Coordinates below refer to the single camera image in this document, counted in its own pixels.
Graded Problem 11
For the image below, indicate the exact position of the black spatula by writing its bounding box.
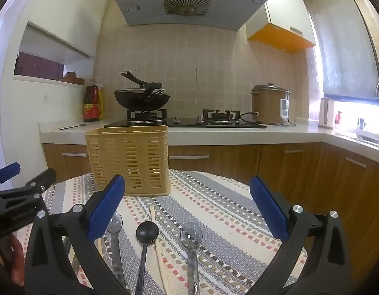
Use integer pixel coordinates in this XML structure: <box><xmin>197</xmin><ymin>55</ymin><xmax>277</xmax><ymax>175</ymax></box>
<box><xmin>121</xmin><ymin>71</ymin><xmax>164</xmax><ymax>97</ymax></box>

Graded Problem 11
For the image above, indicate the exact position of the black wok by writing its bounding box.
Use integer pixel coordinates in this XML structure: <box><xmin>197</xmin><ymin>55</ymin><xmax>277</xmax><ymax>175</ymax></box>
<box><xmin>114</xmin><ymin>88</ymin><xmax>171</xmax><ymax>111</ymax></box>

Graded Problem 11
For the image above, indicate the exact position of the yellow plastic slotted basket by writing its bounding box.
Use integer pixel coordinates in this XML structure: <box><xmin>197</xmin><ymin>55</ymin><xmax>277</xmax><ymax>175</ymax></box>
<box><xmin>85</xmin><ymin>125</ymin><xmax>172</xmax><ymax>196</ymax></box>

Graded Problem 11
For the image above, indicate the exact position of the metal spoon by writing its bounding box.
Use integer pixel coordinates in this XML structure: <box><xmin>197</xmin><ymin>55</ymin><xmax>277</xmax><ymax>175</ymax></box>
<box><xmin>58</xmin><ymin>123</ymin><xmax>88</xmax><ymax>131</ymax></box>

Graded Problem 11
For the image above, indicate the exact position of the white upright board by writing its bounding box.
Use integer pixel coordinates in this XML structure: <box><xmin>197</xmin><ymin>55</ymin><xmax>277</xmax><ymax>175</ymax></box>
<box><xmin>319</xmin><ymin>97</ymin><xmax>335</xmax><ymax>129</ymax></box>

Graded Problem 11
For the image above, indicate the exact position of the dark soy sauce bottle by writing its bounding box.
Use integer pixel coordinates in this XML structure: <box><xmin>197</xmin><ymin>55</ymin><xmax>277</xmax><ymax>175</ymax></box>
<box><xmin>83</xmin><ymin>80</ymin><xmax>101</xmax><ymax>122</ymax></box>

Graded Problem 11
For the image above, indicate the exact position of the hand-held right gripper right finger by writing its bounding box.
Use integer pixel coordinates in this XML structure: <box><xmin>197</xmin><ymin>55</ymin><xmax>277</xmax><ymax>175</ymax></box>
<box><xmin>249</xmin><ymin>175</ymin><xmax>353</xmax><ymax>295</ymax></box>

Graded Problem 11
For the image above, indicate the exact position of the person's left hand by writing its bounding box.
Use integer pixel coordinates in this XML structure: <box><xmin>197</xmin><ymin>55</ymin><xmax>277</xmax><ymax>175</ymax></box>
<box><xmin>9</xmin><ymin>235</ymin><xmax>26</xmax><ymax>286</ymax></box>

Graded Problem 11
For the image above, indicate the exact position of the yellow bottle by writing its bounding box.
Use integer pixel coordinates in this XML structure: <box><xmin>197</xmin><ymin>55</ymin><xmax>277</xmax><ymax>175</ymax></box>
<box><xmin>97</xmin><ymin>84</ymin><xmax>105</xmax><ymax>120</ymax></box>

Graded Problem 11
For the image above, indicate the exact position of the black plastic spoon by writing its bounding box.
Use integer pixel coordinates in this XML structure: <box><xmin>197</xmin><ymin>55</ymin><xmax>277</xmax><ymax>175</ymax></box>
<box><xmin>135</xmin><ymin>221</ymin><xmax>160</xmax><ymax>295</ymax></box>

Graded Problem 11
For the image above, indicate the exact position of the striped woven table mat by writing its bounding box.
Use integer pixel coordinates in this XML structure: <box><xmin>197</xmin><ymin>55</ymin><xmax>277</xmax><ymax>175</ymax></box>
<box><xmin>11</xmin><ymin>170</ymin><xmax>308</xmax><ymax>295</ymax></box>

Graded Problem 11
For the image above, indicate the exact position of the clear plastic spoon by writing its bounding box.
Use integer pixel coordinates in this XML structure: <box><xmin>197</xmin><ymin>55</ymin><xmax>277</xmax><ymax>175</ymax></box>
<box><xmin>180</xmin><ymin>222</ymin><xmax>203</xmax><ymax>295</ymax></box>
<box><xmin>106</xmin><ymin>211</ymin><xmax>128</xmax><ymax>289</ymax></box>

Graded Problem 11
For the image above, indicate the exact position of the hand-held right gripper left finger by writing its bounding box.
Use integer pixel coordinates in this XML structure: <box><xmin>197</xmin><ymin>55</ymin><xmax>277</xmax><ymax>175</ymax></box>
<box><xmin>24</xmin><ymin>174</ymin><xmax>131</xmax><ymax>295</ymax></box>

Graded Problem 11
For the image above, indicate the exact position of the metal sink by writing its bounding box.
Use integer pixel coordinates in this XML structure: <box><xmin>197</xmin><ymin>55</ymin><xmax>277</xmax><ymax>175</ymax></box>
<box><xmin>337</xmin><ymin>131</ymin><xmax>379</xmax><ymax>148</ymax></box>

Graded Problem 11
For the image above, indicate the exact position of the black gas stove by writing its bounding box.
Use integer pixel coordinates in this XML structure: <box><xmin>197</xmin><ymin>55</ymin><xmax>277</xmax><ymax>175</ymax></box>
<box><xmin>104</xmin><ymin>109</ymin><xmax>267</xmax><ymax>129</ymax></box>

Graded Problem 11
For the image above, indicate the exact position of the grey range hood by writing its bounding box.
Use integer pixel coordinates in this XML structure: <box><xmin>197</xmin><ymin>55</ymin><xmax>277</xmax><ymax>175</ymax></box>
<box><xmin>109</xmin><ymin>0</ymin><xmax>269</xmax><ymax>31</ymax></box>

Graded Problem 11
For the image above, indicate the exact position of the grey window blind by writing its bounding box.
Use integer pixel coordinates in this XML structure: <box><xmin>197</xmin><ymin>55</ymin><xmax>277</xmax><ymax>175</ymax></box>
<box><xmin>309</xmin><ymin>0</ymin><xmax>379</xmax><ymax>102</ymax></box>

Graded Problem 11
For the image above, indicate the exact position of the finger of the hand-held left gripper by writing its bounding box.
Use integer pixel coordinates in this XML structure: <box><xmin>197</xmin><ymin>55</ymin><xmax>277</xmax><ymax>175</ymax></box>
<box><xmin>0</xmin><ymin>168</ymin><xmax>57</xmax><ymax>201</ymax></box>
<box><xmin>0</xmin><ymin>162</ymin><xmax>21</xmax><ymax>191</ymax></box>

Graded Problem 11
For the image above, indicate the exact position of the brown rice cooker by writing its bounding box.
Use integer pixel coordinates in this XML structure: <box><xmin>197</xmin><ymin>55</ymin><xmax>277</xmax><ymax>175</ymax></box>
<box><xmin>250</xmin><ymin>83</ymin><xmax>292</xmax><ymax>126</ymax></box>

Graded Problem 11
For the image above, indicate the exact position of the white and orange wall cabinet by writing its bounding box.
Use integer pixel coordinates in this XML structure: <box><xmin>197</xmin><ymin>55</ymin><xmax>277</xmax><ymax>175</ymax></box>
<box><xmin>245</xmin><ymin>0</ymin><xmax>317</xmax><ymax>54</ymax></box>

